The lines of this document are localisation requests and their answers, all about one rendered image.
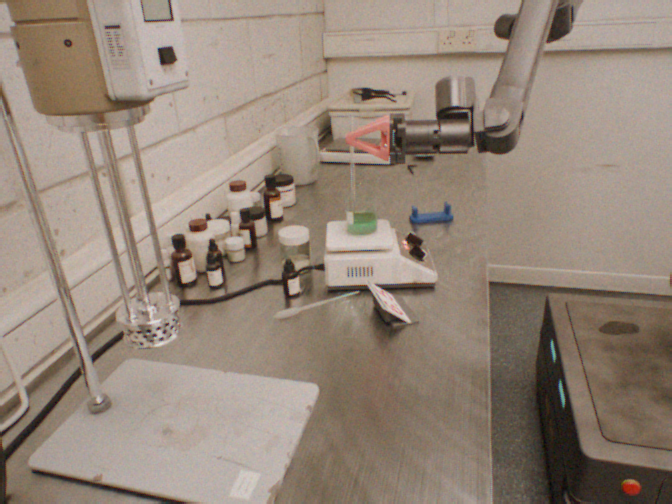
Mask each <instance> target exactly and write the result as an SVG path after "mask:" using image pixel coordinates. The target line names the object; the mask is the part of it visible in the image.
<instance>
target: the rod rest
mask: <svg viewBox="0 0 672 504"><path fill-rule="evenodd" d="M452 219H453V215H452V214H451V205H448V202H445V204H444V211H442V212H433V213H424V214H418V208H416V207H415V205H412V215H409V220H410V221H411V222H412V223H413V224H417V223H426V222H435V221H444V220H452Z"/></svg>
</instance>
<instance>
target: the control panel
mask: <svg viewBox="0 0 672 504"><path fill-rule="evenodd" d="M395 234H396V238H397V242H398V246H399V251H400V255H401V256H403V257H405V258H407V259H409V260H411V261H413V262H415V263H417V264H419V265H422V266H424V267H426V268H428V269H430V270H432V271H434V272H436V271H435V269H434V266H433V263H432V260H431V257H430V254H429V252H428V249H427V246H426V244H424V243H422V245H421V246H420V247H421V248H422V249H423V250H424V251H425V252H426V253H427V255H426V257H425V258H424V259H425V260H424V261H423V262H421V261H418V260H416V259H415V258H413V257H412V256H411V255H410V254H409V250H411V249H412V248H413V246H411V245H409V244H408V243H407V244H406V243H404V242H403V241H406V240H405V239H406V238H407V235H405V234H403V233H401V232H399V231H397V230H395ZM404 245H406V246H407V247H408V248H406V247H405V246H404Z"/></svg>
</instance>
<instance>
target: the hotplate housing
mask: <svg viewBox="0 0 672 504"><path fill-rule="evenodd" d="M395 230H396V229H394V228H391V233H392V237H393V242H394V247H393V248H391V249H379V250H352V251H328V250H326V242H325V258H324V260H325V263H324V264H317V265H314V270H319V271H320V270H322V271H325V276H326V285H328V290H343V289H370V288H369V286H368V285H367V283H366V281H368V282H370V283H372V284H373V285H375V286H377V287H379V288H399V287H427V286H436V283H435V281H437V278H438V276H437V273H436V272H434V271H432V270H430V269H428V268H426V267H424V266H422V265H419V264H417V263H415V262H413V261H411V260H409V259H407V258H405V257H403V256H401V255H400V251H399V246H398V242H397V238H396V234H395Z"/></svg>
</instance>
